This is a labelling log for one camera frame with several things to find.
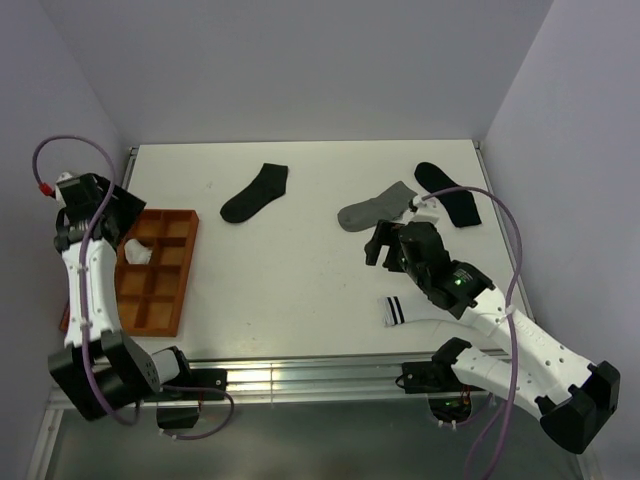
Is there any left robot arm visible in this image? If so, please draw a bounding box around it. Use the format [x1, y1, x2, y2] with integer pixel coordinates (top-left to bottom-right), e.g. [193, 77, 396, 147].
[48, 173, 195, 421]

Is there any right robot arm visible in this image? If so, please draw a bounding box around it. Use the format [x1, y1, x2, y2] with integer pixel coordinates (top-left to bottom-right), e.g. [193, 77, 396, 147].
[364, 221, 620, 454]

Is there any grey sock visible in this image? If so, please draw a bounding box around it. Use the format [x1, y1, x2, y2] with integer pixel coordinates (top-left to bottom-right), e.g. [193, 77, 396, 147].
[337, 181, 417, 232]

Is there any white striped sock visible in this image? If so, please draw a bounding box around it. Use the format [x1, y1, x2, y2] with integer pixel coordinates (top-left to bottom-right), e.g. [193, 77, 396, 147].
[378, 295, 466, 327]

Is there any black sock right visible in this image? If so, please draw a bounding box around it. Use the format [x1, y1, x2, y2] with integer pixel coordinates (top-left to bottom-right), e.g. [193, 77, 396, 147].
[413, 161, 483, 229]

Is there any black sock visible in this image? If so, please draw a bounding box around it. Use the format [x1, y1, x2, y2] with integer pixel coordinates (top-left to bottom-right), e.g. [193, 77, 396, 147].
[220, 163, 289, 224]
[413, 161, 483, 229]

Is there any orange compartment tray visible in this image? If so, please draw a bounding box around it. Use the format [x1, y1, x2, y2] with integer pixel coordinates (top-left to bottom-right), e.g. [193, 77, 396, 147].
[58, 208, 200, 337]

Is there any black sock left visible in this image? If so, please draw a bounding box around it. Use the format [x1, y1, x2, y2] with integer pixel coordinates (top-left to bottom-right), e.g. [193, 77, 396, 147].
[220, 163, 289, 224]

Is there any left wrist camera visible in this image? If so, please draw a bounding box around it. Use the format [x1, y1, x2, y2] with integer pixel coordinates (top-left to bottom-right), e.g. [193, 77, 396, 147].
[38, 171, 79, 202]

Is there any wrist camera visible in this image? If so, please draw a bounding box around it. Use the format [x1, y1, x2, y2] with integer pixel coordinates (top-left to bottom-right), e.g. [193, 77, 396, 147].
[409, 196, 440, 224]
[38, 171, 79, 202]

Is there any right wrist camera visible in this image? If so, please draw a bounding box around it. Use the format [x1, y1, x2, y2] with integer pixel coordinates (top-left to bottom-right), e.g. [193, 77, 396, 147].
[409, 196, 440, 224]

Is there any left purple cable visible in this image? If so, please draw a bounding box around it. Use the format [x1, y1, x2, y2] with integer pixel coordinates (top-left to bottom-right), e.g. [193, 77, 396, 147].
[32, 134, 235, 441]

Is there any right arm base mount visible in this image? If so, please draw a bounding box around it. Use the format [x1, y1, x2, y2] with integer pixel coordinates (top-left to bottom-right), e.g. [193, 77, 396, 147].
[394, 361, 492, 426]

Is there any aluminium frame rail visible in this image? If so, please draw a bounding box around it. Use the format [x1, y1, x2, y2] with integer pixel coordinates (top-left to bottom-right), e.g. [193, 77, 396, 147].
[42, 349, 574, 411]

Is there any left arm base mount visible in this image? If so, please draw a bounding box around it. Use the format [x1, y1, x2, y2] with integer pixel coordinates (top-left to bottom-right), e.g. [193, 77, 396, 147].
[149, 369, 230, 435]

